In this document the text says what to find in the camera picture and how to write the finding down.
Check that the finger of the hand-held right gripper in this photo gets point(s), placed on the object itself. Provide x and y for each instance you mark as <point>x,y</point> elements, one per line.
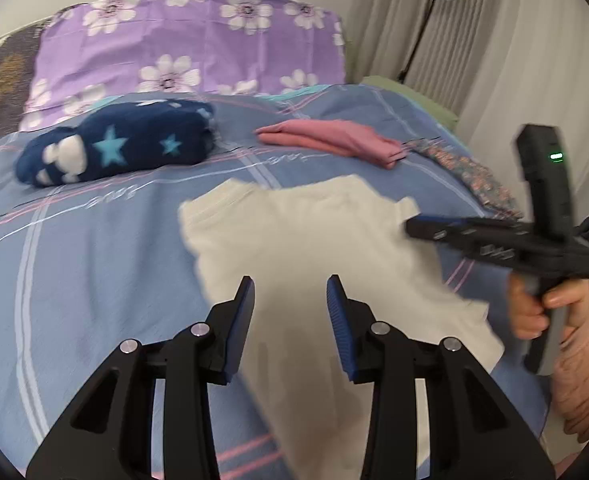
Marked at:
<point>464,237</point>

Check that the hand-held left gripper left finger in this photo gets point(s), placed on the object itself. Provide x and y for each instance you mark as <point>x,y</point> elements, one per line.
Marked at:
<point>237,330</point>

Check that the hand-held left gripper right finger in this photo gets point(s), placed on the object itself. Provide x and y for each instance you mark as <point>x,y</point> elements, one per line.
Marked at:
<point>342,330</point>

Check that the white shirt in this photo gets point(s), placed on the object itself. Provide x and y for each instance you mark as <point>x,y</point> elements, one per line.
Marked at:
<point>314,230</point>

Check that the person's right hand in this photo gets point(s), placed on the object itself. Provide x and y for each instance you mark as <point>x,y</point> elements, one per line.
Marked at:
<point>527,317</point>

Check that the dark floral garment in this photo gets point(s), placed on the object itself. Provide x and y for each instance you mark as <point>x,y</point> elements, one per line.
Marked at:
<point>474,170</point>

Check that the grey-white curtain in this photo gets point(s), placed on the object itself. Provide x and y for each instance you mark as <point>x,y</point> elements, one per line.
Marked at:
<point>514,50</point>

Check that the green mattress edge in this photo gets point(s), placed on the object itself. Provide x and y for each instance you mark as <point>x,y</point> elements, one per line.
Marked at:
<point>414,95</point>

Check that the blue plaid bedsheet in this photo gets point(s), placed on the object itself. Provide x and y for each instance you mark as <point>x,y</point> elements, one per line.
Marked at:
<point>99,260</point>

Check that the pink folded garment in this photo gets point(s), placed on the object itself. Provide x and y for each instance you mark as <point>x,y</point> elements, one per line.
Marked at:
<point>334,135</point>

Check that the navy star fleece garment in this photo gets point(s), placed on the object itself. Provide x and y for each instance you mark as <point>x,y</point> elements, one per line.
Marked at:
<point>139,125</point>

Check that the purple floral pillow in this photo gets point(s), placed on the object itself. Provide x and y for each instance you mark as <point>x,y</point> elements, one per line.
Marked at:
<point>139,40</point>

